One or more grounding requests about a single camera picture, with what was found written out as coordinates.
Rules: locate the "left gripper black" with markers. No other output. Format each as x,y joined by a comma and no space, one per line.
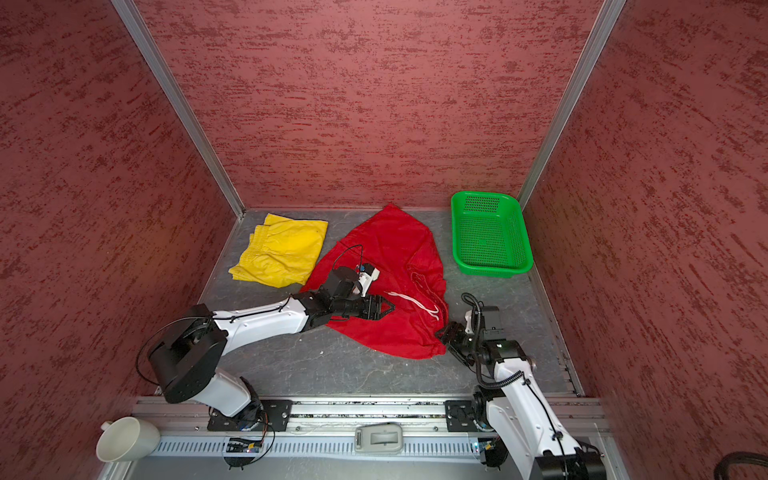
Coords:
373,307

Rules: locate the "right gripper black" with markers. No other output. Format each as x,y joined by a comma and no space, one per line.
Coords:
451,335

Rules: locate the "red shorts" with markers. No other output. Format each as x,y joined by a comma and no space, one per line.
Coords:
411,277

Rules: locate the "yellow shorts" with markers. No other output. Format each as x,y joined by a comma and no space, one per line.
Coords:
281,252

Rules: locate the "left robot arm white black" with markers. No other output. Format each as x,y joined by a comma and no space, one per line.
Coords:
186,358

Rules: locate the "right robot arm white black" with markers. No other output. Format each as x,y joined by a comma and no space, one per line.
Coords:
509,406

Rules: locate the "green plastic basket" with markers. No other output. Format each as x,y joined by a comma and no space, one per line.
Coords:
489,235

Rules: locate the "grey tape dispenser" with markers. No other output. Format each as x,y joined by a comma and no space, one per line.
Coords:
379,439

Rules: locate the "white ceramic cup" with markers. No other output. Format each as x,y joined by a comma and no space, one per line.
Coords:
127,439

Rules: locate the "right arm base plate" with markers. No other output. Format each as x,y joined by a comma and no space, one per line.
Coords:
463,416

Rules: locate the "right circuit board with wires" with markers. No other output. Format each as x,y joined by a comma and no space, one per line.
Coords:
491,452

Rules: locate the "circuit board with wires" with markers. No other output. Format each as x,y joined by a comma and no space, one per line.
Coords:
491,452
243,447

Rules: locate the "white slotted cable duct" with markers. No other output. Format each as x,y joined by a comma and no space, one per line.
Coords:
460,449

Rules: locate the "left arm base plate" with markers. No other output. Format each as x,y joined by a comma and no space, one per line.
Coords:
276,415

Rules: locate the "aluminium rail frame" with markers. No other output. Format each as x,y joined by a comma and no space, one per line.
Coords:
418,415

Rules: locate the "left circuit board with wires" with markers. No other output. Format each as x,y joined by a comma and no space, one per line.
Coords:
243,447

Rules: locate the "right corner aluminium post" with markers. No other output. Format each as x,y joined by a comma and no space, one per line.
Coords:
601,30

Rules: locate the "corner aluminium post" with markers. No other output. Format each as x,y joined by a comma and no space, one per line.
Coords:
138,30
601,30

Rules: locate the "left corner aluminium post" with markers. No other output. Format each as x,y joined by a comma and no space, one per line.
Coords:
138,30

